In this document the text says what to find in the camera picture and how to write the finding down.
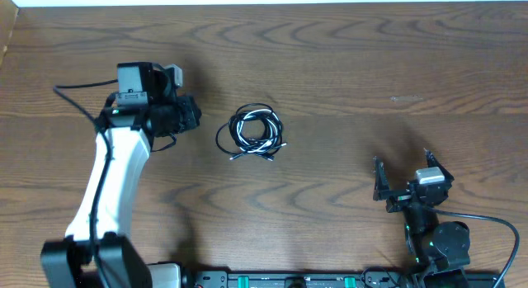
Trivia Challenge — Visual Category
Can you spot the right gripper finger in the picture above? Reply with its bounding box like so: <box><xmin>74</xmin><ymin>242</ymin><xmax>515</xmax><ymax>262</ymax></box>
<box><xmin>373</xmin><ymin>157</ymin><xmax>391</xmax><ymax>201</ymax></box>
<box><xmin>425</xmin><ymin>149</ymin><xmax>455</xmax><ymax>183</ymax></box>

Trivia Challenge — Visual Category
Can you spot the black USB cable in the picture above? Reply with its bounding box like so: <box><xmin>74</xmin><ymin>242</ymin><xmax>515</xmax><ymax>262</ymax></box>
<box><xmin>215</xmin><ymin>102</ymin><xmax>285</xmax><ymax>163</ymax></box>

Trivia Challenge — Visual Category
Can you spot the white USB cable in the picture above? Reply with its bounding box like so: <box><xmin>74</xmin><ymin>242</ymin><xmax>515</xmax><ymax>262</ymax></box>
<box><xmin>229</xmin><ymin>109</ymin><xmax>288</xmax><ymax>161</ymax></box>

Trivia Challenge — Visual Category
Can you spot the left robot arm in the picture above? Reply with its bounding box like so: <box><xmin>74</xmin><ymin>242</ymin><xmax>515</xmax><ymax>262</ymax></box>
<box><xmin>40</xmin><ymin>62</ymin><xmax>201</xmax><ymax>287</ymax></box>

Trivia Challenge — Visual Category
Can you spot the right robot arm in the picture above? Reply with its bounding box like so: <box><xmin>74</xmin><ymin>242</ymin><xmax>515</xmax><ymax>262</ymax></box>
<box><xmin>373</xmin><ymin>150</ymin><xmax>470</xmax><ymax>287</ymax></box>

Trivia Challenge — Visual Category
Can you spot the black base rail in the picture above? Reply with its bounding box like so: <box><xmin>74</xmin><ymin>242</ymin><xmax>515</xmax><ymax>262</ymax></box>
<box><xmin>180</xmin><ymin>268</ymin><xmax>498</xmax><ymax>288</ymax></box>

